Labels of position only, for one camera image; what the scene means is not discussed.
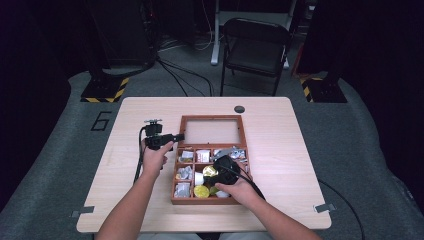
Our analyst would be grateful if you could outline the hand-held gripper black cable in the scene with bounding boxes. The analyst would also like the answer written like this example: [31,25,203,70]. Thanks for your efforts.
[222,165,267,202]
[133,126,148,185]

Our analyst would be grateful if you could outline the right hand-held gripper black cable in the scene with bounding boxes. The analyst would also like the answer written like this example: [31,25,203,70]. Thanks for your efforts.
[222,165,267,202]

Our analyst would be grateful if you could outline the silver foil packets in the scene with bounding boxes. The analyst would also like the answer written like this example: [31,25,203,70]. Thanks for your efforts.
[213,146,248,162]

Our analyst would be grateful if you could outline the grey tape strip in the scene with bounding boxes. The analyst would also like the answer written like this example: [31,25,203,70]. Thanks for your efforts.
[70,205,96,219]
[313,202,337,214]

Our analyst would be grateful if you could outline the white red label packet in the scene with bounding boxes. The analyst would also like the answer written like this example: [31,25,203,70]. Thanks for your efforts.
[195,149,211,164]

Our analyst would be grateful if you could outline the yellow capsule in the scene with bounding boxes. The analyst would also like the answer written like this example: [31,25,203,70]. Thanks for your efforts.
[193,184,211,199]

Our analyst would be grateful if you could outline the black stand base striped tape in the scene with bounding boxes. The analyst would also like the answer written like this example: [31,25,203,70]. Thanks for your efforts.
[80,68,131,104]
[299,76,348,104]

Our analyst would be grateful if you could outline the black floor cables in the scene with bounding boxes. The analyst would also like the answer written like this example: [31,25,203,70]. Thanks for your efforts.
[155,36,215,98]

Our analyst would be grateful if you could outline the left hand-held gripper black cable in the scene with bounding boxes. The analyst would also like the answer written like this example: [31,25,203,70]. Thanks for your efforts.
[133,126,148,185]

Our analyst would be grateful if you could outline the black folding chair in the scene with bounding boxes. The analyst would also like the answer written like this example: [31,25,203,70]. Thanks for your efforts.
[219,17,291,98]

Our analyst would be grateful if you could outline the person's left hand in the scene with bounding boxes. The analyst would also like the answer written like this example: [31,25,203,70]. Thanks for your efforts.
[141,139,175,178]

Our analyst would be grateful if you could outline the person's right hand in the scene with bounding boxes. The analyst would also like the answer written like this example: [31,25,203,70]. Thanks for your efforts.
[214,161,257,210]

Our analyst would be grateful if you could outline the silver foil packet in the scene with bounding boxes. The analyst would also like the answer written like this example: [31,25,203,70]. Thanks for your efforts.
[176,165,194,181]
[173,182,191,199]

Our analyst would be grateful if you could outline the gold foil capsule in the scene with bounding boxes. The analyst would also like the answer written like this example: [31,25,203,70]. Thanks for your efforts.
[202,165,219,178]

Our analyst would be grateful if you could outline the brown wooden compartment box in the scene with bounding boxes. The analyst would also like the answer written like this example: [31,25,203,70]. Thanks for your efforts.
[170,114,254,206]

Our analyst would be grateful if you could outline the black floor cable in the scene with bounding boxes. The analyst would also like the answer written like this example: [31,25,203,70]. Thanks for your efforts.
[317,179,367,240]

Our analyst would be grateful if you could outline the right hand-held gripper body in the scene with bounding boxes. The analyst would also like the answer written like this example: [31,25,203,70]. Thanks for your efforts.
[203,154,241,187]

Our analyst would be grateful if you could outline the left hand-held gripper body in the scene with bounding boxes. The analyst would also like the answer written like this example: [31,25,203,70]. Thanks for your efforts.
[143,118,168,151]

